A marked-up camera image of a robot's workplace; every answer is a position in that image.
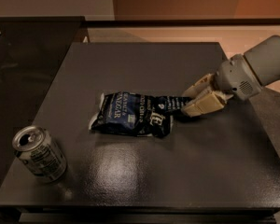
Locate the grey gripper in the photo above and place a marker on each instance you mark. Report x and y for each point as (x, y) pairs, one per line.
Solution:
(235, 76)

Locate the dark rxbar blueberry wrapper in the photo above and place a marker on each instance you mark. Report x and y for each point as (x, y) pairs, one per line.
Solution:
(170, 104)

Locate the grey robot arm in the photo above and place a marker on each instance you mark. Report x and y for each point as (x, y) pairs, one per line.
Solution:
(264, 59)

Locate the blue kettle chip bag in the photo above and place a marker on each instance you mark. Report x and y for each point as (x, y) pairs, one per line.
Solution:
(132, 114)

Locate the silver soda can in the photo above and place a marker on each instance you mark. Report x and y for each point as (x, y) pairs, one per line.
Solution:
(36, 149)

